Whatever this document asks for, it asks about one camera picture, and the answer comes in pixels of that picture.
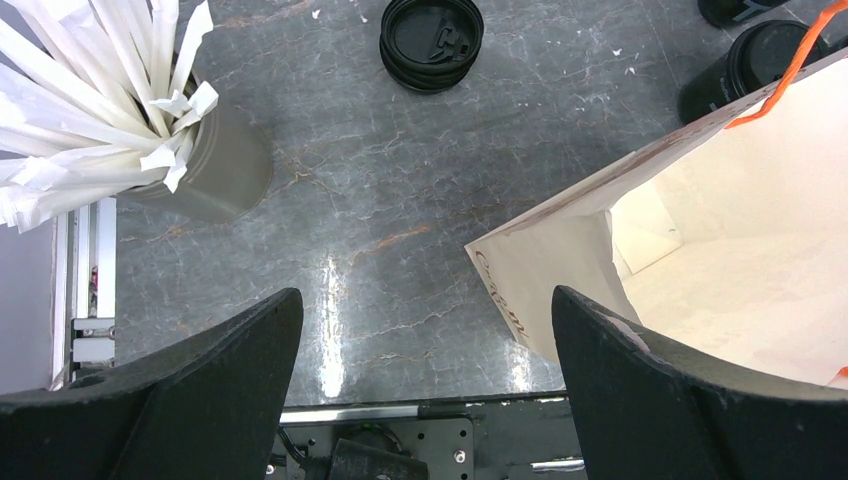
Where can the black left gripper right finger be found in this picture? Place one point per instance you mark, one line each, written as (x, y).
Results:
(646, 406)

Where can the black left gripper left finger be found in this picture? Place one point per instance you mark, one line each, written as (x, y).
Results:
(206, 407)

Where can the paper takeout bag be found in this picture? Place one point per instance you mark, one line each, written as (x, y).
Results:
(728, 235)

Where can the white straws in cup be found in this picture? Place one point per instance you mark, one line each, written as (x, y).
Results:
(101, 99)

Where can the stack of black cups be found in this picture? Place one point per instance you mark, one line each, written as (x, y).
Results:
(728, 13)

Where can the stack of black lids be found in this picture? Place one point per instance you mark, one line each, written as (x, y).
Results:
(429, 46)

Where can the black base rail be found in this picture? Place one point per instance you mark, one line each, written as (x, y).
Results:
(528, 436)

